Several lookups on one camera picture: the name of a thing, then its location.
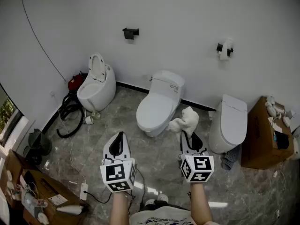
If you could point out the grey floor cloth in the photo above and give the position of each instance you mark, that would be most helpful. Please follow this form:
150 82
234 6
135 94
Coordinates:
230 159

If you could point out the printed open cardboard box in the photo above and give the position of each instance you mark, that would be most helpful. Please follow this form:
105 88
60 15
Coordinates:
47 189

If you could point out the white power strip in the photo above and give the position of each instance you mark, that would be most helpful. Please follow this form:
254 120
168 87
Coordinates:
83 191

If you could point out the white fluffy cloth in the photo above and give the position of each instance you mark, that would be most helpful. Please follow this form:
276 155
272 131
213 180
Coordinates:
187 121

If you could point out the plain brown cardboard box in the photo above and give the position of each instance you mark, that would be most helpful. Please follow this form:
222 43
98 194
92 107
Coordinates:
11 160

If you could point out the person's white printed shirt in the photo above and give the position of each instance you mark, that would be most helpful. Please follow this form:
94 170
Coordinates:
161 217

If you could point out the person's left forearm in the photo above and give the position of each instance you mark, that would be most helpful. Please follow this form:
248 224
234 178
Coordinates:
119 210

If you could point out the pile of white soft items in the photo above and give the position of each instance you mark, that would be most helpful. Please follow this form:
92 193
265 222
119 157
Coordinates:
273 110

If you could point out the person's dark trousers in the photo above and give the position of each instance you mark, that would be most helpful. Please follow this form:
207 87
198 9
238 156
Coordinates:
164 205

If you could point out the boxy white toilet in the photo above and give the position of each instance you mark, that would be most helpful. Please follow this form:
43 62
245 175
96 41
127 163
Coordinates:
227 125

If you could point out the white wall socket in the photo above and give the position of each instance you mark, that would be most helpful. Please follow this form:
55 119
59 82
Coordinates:
53 94

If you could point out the person's white shoe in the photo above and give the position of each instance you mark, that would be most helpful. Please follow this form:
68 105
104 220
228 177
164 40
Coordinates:
162 197
149 202

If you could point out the white toilet lid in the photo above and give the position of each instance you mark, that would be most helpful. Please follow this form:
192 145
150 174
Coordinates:
154 109

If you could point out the window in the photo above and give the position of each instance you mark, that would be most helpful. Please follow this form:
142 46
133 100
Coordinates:
8 116

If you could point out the person's right forearm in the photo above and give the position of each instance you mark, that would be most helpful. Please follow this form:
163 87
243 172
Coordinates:
200 203

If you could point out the white toilet with tank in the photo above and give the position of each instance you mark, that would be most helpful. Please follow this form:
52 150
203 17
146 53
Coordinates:
167 83

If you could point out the empty black paper holder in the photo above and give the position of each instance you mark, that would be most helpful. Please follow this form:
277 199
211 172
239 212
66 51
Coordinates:
129 33

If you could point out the white cup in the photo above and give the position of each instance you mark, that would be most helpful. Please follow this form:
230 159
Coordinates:
88 120

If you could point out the toilet paper roll holder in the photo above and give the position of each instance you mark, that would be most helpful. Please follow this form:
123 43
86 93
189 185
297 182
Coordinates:
225 51

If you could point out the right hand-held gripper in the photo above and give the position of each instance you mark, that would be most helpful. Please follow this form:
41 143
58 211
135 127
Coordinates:
199 164

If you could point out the white wall switch plate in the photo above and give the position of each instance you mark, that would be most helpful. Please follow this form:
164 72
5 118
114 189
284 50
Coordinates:
145 76

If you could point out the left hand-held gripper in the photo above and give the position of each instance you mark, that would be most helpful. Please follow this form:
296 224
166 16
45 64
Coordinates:
114 172

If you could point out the crumpled white paper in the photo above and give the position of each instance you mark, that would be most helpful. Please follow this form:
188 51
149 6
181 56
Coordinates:
212 115

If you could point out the green plastic basket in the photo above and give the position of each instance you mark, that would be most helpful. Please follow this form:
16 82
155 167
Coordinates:
37 139

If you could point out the black paper holder with roll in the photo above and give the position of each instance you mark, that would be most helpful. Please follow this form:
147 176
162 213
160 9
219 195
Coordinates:
219 47

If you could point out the egg-shaped white toilet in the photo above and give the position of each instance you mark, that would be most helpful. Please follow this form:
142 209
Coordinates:
103 90

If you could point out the brown cardboard box black logo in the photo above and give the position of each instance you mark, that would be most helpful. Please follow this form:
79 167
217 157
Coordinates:
257 135

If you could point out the red vacuum cleaner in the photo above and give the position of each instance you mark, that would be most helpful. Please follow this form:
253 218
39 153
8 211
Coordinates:
75 82

